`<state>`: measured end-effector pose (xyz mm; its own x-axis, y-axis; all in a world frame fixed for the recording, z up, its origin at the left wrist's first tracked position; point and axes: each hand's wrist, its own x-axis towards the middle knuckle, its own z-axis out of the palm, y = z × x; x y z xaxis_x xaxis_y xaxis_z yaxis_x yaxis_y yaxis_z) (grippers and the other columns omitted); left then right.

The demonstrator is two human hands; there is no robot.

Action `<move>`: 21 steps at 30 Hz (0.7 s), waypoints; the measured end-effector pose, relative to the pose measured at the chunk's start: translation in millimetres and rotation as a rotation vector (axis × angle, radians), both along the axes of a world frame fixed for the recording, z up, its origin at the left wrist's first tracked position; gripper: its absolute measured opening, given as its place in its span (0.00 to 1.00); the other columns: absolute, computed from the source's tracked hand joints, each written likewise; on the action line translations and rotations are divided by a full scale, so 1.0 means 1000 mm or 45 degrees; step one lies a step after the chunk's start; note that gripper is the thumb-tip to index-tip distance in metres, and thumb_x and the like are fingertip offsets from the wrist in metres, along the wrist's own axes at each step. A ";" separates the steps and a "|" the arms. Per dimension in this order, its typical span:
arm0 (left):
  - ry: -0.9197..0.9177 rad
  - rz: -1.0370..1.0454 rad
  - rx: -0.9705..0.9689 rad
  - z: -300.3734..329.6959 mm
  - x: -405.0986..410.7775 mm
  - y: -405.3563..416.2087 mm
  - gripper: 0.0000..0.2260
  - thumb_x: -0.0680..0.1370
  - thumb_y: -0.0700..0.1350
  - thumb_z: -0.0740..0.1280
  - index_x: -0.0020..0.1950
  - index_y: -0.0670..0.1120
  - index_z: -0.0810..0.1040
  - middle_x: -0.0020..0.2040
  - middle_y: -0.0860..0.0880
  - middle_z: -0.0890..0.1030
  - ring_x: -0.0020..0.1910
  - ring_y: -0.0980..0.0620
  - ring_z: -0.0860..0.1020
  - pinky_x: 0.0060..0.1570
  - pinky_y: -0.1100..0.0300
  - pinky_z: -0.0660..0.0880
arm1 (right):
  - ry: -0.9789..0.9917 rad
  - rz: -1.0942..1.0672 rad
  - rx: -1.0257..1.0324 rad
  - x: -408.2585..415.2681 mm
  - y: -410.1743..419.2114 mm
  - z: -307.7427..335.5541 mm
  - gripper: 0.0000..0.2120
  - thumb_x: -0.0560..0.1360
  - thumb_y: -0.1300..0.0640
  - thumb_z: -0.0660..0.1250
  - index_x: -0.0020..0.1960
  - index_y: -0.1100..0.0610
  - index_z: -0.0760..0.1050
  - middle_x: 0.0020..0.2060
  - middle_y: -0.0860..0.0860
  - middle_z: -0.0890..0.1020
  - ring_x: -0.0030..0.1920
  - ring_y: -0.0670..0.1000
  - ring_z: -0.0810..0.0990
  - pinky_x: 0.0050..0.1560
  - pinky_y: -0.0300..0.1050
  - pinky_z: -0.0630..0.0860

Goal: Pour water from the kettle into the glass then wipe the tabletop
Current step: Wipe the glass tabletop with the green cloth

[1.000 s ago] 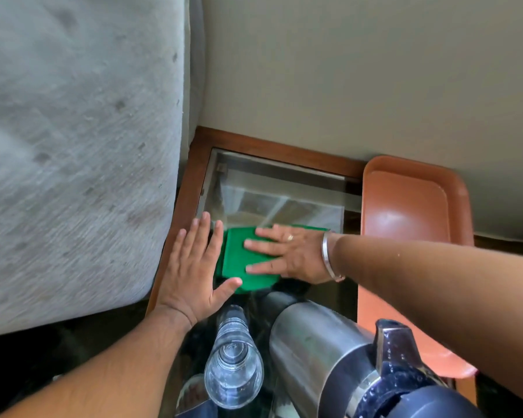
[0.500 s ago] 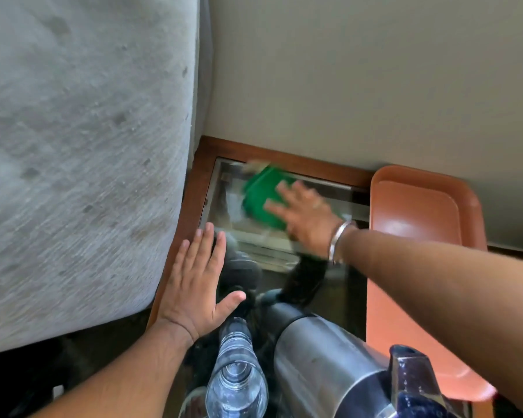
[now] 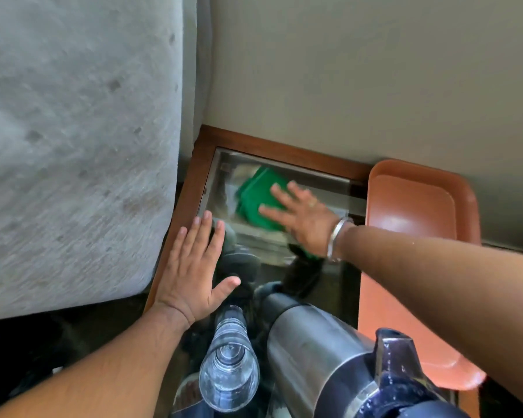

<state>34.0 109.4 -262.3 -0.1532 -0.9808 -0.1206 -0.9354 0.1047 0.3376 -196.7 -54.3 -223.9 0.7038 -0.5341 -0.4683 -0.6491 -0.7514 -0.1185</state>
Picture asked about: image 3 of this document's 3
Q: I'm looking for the person's right forearm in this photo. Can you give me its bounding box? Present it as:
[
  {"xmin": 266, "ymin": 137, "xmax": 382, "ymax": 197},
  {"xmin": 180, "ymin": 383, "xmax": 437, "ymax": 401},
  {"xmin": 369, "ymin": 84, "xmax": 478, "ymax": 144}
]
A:
[{"xmin": 336, "ymin": 224, "xmax": 523, "ymax": 415}]

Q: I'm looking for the person's left hand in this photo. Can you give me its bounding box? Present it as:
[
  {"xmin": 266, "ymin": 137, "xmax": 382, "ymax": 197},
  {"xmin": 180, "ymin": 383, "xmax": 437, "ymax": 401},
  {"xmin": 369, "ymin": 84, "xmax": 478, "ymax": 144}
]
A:
[{"xmin": 155, "ymin": 211, "xmax": 241, "ymax": 329}]

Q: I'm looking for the person's right hand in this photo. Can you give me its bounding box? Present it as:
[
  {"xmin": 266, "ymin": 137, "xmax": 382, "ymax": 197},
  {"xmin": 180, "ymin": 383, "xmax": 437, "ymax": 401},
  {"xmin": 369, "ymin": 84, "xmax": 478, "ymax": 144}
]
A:
[{"xmin": 258, "ymin": 180, "xmax": 354, "ymax": 258}]

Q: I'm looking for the wooden framed glass table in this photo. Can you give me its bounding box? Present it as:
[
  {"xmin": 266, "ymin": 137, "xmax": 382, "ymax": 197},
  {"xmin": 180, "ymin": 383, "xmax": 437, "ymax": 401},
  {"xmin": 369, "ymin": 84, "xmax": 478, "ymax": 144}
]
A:
[{"xmin": 143, "ymin": 125, "xmax": 481, "ymax": 418}]

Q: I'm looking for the green cleaning cloth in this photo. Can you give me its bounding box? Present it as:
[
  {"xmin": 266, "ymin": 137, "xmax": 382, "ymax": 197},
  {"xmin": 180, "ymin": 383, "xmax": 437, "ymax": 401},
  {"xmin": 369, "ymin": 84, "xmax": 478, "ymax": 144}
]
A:
[{"xmin": 234, "ymin": 166, "xmax": 324, "ymax": 260}]

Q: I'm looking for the person's left forearm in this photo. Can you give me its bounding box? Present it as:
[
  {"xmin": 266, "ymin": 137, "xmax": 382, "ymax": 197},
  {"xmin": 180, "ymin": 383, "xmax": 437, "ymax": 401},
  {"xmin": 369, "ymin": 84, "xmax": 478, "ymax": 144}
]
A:
[{"xmin": 0, "ymin": 302, "xmax": 191, "ymax": 418}]

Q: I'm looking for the clear drinking glass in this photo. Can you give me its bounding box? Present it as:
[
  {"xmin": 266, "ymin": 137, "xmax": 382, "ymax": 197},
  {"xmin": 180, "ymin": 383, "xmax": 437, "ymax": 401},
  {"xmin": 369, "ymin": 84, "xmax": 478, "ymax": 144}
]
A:
[{"xmin": 198, "ymin": 305, "xmax": 261, "ymax": 413}]

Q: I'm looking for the orange plastic tray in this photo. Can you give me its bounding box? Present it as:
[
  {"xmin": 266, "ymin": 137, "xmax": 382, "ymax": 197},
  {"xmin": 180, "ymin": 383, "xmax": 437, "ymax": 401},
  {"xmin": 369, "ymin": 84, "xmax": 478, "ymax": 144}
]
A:
[{"xmin": 357, "ymin": 159, "xmax": 488, "ymax": 392}]

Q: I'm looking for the silver bracelet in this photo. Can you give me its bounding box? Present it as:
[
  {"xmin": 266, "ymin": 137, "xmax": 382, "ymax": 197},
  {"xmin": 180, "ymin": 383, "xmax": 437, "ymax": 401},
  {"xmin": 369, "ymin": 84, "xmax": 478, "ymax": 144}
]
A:
[{"xmin": 326, "ymin": 217, "xmax": 355, "ymax": 263}]

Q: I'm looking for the grey fabric sofa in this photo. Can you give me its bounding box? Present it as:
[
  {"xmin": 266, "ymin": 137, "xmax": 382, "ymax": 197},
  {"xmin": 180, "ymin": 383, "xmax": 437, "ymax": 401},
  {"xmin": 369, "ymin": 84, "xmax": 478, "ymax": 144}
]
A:
[{"xmin": 0, "ymin": 0, "xmax": 199, "ymax": 323}]

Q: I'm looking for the steel flask with dark lid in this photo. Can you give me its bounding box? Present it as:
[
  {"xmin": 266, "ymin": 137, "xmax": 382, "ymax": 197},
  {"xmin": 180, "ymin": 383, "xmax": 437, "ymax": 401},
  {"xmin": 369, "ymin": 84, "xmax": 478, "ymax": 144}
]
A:
[{"xmin": 255, "ymin": 280, "xmax": 472, "ymax": 418}]

